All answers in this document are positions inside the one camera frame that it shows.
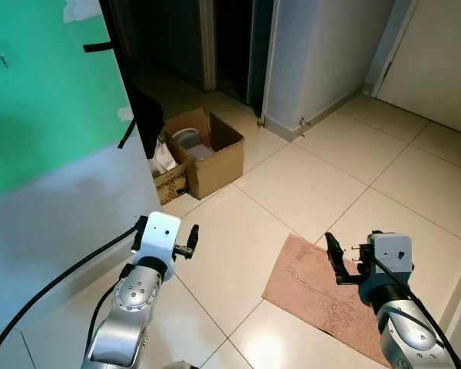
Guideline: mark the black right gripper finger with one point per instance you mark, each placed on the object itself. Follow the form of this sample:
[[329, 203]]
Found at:
[[334, 254]]

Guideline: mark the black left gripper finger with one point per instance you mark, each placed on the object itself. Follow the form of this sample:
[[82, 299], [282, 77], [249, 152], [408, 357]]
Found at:
[[192, 240]]

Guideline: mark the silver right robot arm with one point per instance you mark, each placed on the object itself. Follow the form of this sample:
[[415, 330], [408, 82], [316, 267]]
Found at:
[[407, 330]]

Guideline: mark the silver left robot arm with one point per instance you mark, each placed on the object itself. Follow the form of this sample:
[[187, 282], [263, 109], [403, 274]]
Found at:
[[134, 307]]

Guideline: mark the pink-brown floor mat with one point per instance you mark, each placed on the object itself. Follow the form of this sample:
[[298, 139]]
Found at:
[[307, 288]]

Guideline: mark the woven wicker basket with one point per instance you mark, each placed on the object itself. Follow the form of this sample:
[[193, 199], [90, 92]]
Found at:
[[171, 188]]

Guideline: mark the brown cardboard box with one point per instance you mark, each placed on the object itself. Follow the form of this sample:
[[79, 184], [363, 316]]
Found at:
[[215, 165]]

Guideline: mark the white plastic bag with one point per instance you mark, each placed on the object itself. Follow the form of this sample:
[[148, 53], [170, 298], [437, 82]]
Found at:
[[163, 157]]

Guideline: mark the white round pot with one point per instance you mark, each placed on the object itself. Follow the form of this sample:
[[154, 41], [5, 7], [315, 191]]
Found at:
[[190, 142]]

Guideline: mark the black hanging bag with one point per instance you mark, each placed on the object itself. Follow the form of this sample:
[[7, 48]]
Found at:
[[147, 119]]

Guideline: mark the small metal door stop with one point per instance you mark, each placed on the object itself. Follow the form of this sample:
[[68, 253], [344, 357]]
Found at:
[[304, 121]]

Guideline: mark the dark door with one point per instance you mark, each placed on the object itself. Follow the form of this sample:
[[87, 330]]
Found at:
[[259, 54]]

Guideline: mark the white door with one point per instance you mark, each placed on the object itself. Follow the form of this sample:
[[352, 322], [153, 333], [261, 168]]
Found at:
[[438, 61]]

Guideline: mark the white paper patch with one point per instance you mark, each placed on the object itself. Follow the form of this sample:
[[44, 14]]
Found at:
[[81, 9]]

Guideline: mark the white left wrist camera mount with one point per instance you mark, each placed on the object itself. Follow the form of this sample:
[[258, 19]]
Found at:
[[157, 234]]

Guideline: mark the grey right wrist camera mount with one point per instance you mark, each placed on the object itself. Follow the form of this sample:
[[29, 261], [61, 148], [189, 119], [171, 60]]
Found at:
[[392, 250]]

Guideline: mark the white door frame post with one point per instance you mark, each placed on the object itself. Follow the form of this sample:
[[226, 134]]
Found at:
[[207, 42]]

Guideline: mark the small metal wall hook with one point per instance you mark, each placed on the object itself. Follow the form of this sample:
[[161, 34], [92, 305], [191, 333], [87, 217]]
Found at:
[[1, 58]]

